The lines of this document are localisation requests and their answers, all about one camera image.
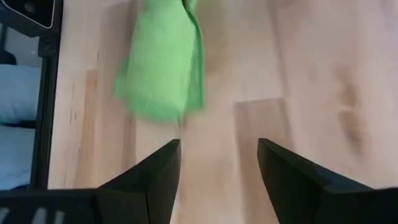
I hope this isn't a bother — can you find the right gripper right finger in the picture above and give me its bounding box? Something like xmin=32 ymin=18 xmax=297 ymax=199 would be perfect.
xmin=257 ymin=138 xmax=398 ymax=224

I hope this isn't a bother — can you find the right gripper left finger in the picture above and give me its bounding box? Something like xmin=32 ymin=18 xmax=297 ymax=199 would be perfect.
xmin=0 ymin=138 xmax=182 ymax=224

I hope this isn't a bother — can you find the green microfiber towel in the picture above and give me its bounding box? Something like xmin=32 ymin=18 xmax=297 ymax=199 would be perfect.
xmin=113 ymin=0 xmax=206 ymax=124

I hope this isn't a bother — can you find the person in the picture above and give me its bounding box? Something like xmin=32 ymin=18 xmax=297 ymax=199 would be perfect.
xmin=0 ymin=63 xmax=42 ymax=191

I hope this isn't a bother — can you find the black aluminium table frame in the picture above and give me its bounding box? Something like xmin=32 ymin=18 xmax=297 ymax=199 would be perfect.
xmin=29 ymin=0 xmax=64 ymax=191

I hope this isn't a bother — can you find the table-level camera box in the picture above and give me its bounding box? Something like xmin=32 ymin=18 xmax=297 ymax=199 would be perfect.
xmin=0 ymin=0 xmax=57 ymax=38

